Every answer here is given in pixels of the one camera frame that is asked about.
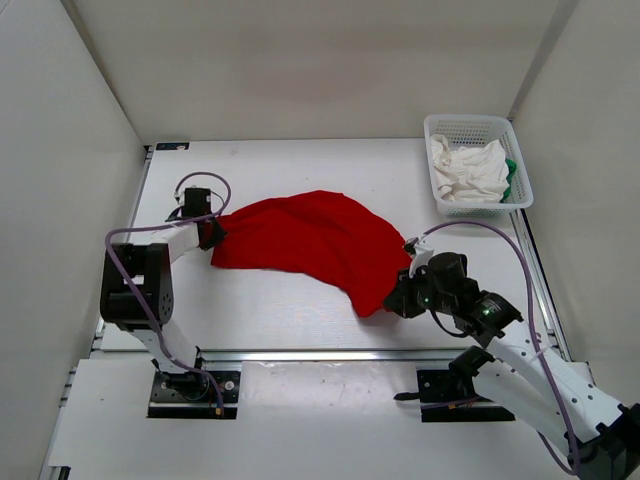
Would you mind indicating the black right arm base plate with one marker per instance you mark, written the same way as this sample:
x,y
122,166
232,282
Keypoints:
x,y
445,399

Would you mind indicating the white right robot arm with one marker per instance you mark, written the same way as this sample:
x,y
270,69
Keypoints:
x,y
510,366

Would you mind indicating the red t-shirt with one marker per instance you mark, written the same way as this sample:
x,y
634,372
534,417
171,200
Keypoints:
x,y
325,235

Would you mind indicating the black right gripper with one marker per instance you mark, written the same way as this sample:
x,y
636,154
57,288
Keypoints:
x,y
399,300

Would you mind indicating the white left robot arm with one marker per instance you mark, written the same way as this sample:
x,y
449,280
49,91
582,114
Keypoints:
x,y
137,288

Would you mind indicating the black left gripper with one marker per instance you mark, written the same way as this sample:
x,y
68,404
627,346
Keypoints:
x,y
218,235

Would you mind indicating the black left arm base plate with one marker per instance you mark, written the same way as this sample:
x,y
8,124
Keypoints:
x,y
190,396

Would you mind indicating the white t-shirt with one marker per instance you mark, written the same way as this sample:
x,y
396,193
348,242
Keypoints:
x,y
473,175

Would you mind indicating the small dark table label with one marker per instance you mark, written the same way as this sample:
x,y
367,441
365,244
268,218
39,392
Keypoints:
x,y
172,146

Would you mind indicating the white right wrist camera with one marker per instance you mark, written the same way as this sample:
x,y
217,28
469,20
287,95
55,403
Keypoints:
x,y
420,251

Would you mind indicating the green t-shirt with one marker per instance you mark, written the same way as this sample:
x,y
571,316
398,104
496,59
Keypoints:
x,y
512,169

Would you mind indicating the aluminium table frame rail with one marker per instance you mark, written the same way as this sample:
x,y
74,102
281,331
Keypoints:
x,y
544,299

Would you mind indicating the white plastic laundry basket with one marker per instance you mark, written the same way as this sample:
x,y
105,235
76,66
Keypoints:
x,y
474,131

